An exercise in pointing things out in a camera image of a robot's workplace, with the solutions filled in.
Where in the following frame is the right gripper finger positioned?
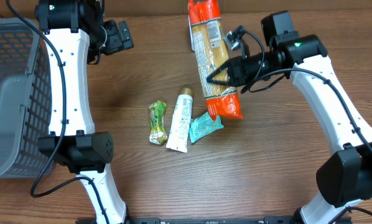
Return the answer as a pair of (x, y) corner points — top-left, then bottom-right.
(207, 77), (231, 86)
(206, 59), (233, 82)

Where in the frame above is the orange spaghetti package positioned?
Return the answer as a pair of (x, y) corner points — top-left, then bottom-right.
(188, 0), (243, 120)

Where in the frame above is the teal snack packet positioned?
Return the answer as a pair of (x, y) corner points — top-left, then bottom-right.
(189, 112), (224, 144)

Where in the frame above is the white tube gold cap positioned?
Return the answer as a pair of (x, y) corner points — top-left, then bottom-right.
(166, 88), (193, 153)

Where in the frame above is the green snack packet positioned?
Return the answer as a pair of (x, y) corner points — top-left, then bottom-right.
(148, 100), (168, 145)

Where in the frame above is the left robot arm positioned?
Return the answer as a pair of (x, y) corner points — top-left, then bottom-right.
(35, 1), (134, 223)

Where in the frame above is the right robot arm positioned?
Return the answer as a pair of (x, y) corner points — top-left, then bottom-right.
(220, 11), (372, 224)

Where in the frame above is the white barcode scanner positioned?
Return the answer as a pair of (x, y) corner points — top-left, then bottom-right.
(188, 16), (195, 52)

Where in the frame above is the grey plastic shopping basket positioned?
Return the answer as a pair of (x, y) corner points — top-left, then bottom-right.
(0, 18), (52, 179)

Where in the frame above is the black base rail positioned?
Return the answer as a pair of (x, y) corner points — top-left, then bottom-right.
(125, 216), (297, 224)

